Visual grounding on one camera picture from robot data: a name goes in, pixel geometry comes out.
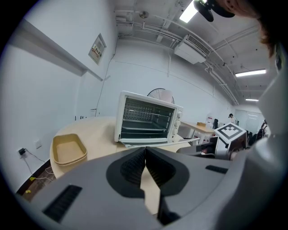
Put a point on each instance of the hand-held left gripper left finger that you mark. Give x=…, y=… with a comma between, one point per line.
x=94, y=193

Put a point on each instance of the long ceiling light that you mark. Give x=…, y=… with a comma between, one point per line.
x=188, y=12
x=252, y=99
x=250, y=73

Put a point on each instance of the framed wall poster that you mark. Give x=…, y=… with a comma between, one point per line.
x=97, y=49

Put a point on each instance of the wooden desk with white legs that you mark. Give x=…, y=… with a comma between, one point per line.
x=198, y=129

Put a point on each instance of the person's white shirt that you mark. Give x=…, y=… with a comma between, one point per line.
x=267, y=157

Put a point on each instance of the white ceiling air conditioner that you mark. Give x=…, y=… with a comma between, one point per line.
x=191, y=50

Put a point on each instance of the black head-mounted camera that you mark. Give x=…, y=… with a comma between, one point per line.
x=209, y=9

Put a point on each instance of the cardboard box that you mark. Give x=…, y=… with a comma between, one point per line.
x=201, y=124

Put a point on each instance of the beige plastic tray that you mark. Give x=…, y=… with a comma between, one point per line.
x=68, y=150

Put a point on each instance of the black power adapter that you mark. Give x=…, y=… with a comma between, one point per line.
x=21, y=151

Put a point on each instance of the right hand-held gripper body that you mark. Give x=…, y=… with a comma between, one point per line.
x=229, y=132

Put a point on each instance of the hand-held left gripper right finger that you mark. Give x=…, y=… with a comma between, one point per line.
x=193, y=179

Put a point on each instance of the white toaster oven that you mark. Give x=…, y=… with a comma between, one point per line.
x=144, y=119

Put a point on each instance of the black standing fan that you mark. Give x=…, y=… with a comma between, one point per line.
x=165, y=94

